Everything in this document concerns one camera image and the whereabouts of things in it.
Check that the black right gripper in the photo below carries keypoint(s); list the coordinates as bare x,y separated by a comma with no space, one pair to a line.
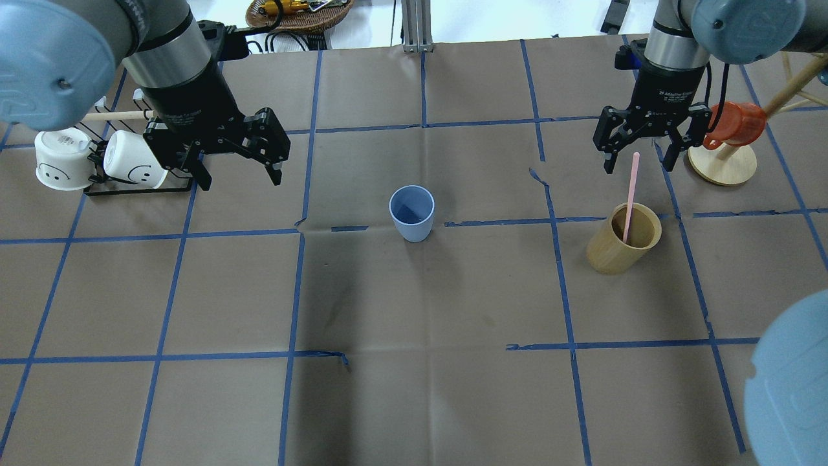
666,88

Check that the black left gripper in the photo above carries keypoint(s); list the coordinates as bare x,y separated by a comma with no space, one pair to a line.
187,105

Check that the pink chopstick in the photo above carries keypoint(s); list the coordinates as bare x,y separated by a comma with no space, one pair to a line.
631,194

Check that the light blue plastic cup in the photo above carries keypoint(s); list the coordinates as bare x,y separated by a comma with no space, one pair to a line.
412,209

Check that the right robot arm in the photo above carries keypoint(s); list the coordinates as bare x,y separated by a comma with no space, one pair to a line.
673,58

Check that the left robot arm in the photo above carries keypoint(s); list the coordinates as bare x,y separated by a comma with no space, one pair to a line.
59,59

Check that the bamboo wooden cup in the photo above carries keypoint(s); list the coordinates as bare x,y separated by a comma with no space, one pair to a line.
606,252

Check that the orange mug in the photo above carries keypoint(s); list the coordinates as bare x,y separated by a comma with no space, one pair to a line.
739,124

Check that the white smiley mug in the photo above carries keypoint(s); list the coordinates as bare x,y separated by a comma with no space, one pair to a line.
127,157
62,159

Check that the wicker basket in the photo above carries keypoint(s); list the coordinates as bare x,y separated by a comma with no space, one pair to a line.
305,17

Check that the black wire cup rack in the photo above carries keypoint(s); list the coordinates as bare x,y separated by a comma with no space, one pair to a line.
104,185

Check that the aluminium frame post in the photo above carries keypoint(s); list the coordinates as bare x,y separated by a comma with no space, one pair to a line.
416,27

